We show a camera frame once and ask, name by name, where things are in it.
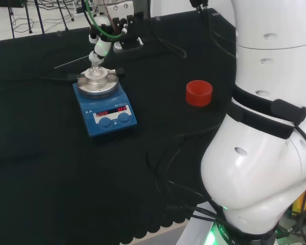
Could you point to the thin metal probe rod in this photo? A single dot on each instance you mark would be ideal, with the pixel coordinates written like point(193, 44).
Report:
point(70, 63)

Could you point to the grey and black wrist camera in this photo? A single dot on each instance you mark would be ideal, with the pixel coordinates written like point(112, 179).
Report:
point(131, 44)

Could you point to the black tripod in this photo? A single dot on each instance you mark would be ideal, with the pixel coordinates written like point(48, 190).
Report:
point(35, 15)

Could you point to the black bench cloth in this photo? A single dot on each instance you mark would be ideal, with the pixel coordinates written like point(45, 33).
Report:
point(53, 166)

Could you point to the red ribbed plastic cap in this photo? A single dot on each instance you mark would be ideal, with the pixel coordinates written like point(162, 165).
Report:
point(199, 95)

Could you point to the yellow stop button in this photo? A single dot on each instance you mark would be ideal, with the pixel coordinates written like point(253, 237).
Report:
point(304, 204)

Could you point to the heater with blue base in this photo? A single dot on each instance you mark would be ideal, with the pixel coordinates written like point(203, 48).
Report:
point(109, 127)

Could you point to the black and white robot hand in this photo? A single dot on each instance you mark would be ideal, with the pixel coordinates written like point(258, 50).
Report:
point(102, 47)

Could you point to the clear round-bottom glass flask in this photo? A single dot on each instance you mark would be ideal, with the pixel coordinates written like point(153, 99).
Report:
point(95, 72)

